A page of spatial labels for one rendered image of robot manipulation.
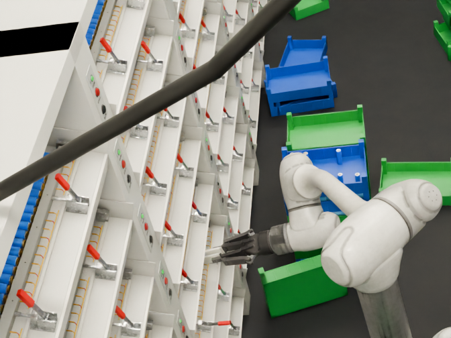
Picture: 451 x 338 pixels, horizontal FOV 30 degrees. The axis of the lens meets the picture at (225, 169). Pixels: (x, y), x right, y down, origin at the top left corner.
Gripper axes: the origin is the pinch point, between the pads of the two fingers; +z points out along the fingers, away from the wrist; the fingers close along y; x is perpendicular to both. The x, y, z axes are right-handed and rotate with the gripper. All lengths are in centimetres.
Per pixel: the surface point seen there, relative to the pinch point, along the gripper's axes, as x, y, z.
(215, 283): 8.2, 4.2, 2.3
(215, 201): -2.6, -21.0, -0.6
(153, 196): -50, 23, -7
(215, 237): 7.6, -15.0, 3.4
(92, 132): -120, 90, -43
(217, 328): 25.7, 8.1, 8.7
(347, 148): 23, -60, -39
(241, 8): 9, -155, 2
